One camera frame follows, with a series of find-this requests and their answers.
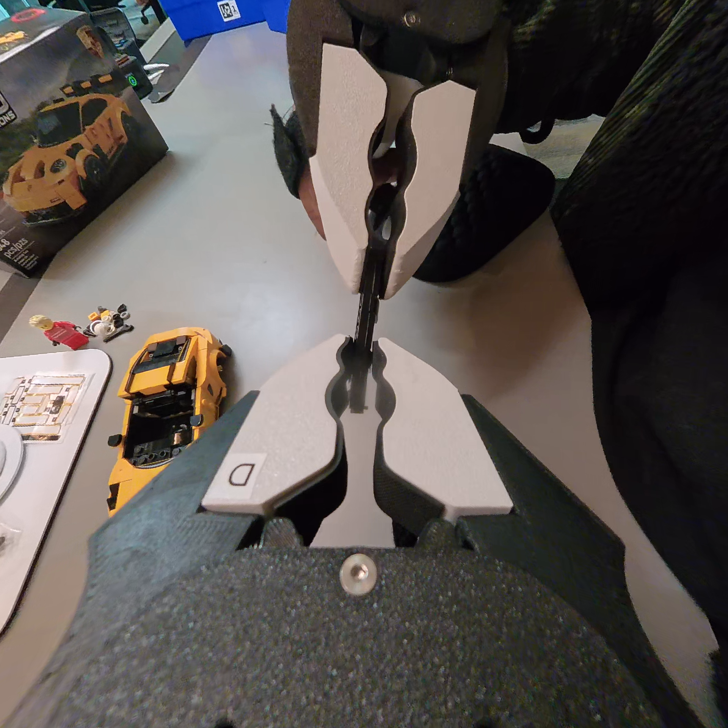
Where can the stacked blue plastic bins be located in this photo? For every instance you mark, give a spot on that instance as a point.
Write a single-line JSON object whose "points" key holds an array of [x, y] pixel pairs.
{"points": [[199, 17]]}

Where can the person's dark clothing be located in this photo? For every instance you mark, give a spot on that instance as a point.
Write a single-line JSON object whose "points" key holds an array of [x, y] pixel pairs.
{"points": [[654, 455]]}

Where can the red lego minifigure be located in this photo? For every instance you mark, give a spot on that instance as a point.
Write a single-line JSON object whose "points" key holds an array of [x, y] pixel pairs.
{"points": [[62, 333]]}

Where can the white and yellow lego piece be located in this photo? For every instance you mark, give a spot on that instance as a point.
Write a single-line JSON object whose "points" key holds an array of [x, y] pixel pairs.
{"points": [[102, 324]]}

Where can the small black device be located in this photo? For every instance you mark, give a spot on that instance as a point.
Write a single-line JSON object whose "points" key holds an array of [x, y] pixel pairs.
{"points": [[136, 79]]}

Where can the clear bag of small parts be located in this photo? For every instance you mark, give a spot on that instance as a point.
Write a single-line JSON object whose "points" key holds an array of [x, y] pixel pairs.
{"points": [[8, 540]]}

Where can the black and yellow lego strip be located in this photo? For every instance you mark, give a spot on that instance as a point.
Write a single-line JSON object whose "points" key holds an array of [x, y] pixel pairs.
{"points": [[367, 318]]}

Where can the lego set box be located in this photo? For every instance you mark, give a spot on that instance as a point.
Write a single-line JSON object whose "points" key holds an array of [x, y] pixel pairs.
{"points": [[85, 142]]}

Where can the person's right hand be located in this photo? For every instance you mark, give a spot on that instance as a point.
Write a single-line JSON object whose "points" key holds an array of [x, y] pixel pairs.
{"points": [[311, 199]]}

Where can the yellow lego car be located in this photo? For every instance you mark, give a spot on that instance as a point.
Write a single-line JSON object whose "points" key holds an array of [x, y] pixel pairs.
{"points": [[170, 369]]}

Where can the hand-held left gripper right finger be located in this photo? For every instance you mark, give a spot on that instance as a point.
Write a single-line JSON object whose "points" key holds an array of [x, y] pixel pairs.
{"points": [[438, 443]]}

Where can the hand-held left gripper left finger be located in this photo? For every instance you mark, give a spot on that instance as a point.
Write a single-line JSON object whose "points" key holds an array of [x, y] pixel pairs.
{"points": [[278, 432]]}

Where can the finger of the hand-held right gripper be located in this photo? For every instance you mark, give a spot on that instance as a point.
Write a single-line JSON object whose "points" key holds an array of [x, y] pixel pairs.
{"points": [[341, 142], [441, 170]]}

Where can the white book stand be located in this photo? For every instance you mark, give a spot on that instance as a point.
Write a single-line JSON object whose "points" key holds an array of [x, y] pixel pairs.
{"points": [[51, 483]]}

